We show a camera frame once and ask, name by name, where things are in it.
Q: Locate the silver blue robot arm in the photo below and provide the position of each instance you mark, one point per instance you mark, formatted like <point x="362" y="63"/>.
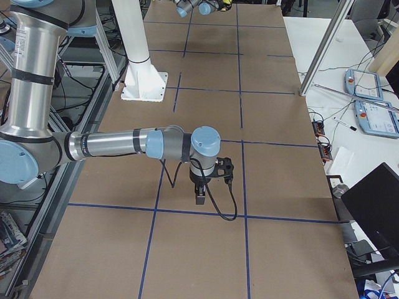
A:
<point x="205" y="7"/>
<point x="29" y="148"/>

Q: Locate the white paper sheet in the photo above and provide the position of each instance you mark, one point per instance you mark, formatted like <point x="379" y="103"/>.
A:
<point x="341" y="160"/>

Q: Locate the white pillar with base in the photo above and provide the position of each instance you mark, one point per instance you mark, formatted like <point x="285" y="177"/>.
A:
<point x="142" y="81"/>

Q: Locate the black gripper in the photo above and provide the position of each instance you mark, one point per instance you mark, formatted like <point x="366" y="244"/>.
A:
<point x="197" y="180"/>

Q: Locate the metal rod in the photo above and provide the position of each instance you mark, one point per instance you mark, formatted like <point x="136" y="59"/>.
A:
<point x="355" y="96"/>

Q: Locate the aluminium frame post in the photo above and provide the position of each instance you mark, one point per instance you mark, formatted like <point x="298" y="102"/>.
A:
<point x="330" y="34"/>

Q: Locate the stack of magazines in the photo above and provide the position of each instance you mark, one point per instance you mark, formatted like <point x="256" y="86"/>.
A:
<point x="13" y="242"/>

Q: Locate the orange black connector block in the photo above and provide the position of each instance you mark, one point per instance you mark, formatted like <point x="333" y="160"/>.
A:
<point x="318" y="127"/>

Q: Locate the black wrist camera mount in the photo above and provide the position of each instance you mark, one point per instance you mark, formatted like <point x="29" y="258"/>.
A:
<point x="224" y="169"/>

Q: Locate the blue teach pendant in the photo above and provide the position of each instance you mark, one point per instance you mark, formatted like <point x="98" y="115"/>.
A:
<point x="363" y="84"/>
<point x="374" y="119"/>

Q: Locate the black marker pen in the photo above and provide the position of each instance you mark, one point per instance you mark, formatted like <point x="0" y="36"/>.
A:
<point x="339" y="121"/>

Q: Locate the lower blue teach pendant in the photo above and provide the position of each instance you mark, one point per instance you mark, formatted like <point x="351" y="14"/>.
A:
<point x="374" y="119"/>

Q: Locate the upper blue teach pendant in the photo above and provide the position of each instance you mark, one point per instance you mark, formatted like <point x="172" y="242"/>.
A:
<point x="363" y="84"/>

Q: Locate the black monitor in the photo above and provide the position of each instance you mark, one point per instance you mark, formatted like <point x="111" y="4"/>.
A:
<point x="373" y="204"/>

